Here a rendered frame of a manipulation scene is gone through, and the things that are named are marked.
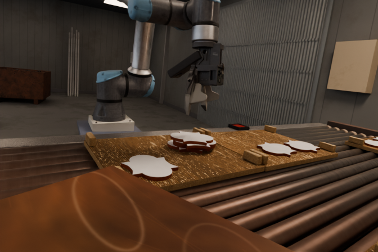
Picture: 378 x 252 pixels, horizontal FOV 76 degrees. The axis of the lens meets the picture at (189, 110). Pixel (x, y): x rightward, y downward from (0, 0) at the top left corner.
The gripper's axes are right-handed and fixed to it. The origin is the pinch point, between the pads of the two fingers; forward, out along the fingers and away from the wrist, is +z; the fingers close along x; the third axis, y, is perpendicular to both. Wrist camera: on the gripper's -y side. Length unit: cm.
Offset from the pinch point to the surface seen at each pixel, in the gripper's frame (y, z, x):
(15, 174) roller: -28.2, 12.1, -33.7
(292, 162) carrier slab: 27.7, 14.6, 13.5
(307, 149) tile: 32.8, 13.4, 29.4
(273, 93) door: 0, 1, 359
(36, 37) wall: -741, -141, 478
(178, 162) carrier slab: -0.4, 12.0, -10.3
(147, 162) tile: -5.2, 10.7, -17.3
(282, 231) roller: 25.8, 16.4, -23.0
